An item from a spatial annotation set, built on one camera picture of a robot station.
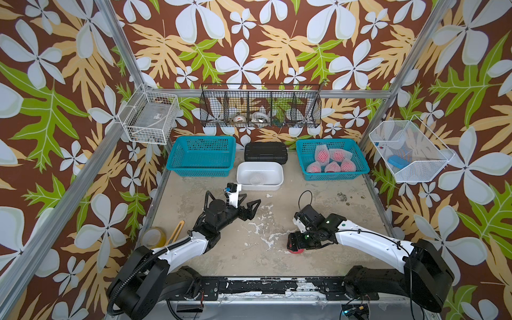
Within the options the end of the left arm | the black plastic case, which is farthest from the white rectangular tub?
the end of the left arm

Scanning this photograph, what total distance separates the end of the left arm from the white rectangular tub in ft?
0.86

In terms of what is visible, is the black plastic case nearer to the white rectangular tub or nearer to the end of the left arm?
the white rectangular tub

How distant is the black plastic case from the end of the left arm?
0.40 meters

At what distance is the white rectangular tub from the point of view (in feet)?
3.39

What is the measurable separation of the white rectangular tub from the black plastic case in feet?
0.07

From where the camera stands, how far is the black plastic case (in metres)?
1.13

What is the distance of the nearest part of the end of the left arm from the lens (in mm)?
637
